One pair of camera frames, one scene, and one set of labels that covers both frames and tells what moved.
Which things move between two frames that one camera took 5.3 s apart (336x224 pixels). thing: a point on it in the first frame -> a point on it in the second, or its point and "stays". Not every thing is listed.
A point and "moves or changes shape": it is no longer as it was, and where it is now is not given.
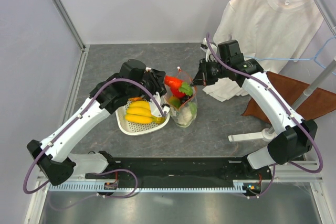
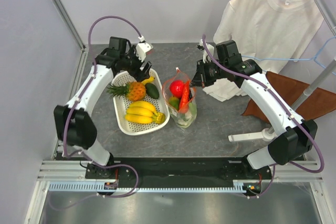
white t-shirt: x=273 y=26 stays
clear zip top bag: x=181 y=93 stays
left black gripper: x=156 y=77 -> x=141 y=75
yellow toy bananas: x=139 y=112 stays
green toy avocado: x=175 y=101 moves or changes shape
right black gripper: x=202 y=77 stays
